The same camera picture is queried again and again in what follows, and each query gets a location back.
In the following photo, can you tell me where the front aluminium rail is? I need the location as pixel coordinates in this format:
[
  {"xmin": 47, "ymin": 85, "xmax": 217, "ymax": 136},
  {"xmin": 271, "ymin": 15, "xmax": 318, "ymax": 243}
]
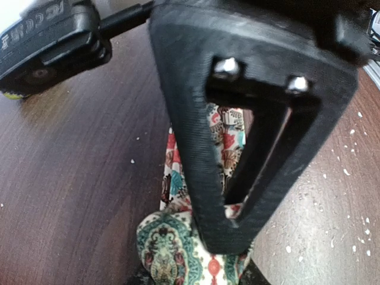
[{"xmin": 364, "ymin": 9, "xmax": 379, "ymax": 88}]

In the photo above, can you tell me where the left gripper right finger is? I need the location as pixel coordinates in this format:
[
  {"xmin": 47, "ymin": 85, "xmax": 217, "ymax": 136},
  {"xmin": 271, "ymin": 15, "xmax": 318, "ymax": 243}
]
[{"xmin": 240, "ymin": 259, "xmax": 270, "ymax": 285}]

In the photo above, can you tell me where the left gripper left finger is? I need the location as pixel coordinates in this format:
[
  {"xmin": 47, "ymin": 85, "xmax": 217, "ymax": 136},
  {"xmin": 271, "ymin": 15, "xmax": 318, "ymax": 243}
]
[{"xmin": 126, "ymin": 271, "xmax": 154, "ymax": 285}]

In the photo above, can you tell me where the lime green bowl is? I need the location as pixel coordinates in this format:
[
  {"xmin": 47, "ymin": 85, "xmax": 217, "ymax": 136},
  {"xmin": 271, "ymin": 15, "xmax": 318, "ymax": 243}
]
[{"xmin": 2, "ymin": 92, "xmax": 24, "ymax": 100}]

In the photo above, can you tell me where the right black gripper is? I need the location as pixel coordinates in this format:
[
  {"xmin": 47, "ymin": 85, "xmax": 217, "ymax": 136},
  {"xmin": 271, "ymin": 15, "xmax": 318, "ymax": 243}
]
[{"xmin": 154, "ymin": 0, "xmax": 375, "ymax": 66}]

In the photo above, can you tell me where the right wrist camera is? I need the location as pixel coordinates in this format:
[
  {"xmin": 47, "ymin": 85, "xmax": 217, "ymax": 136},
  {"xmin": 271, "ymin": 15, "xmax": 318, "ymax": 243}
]
[{"xmin": 1, "ymin": 1, "xmax": 112, "ymax": 98}]

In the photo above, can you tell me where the floral paisley tie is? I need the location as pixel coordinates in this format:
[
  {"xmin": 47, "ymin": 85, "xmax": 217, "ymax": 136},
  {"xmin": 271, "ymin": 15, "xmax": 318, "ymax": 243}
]
[{"xmin": 137, "ymin": 103, "xmax": 247, "ymax": 284}]

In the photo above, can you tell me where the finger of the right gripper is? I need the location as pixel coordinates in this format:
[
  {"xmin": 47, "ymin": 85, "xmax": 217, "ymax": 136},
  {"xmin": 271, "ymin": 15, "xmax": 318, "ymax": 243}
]
[
  {"xmin": 150, "ymin": 5, "xmax": 357, "ymax": 254},
  {"xmin": 224, "ymin": 102, "xmax": 294, "ymax": 205}
]

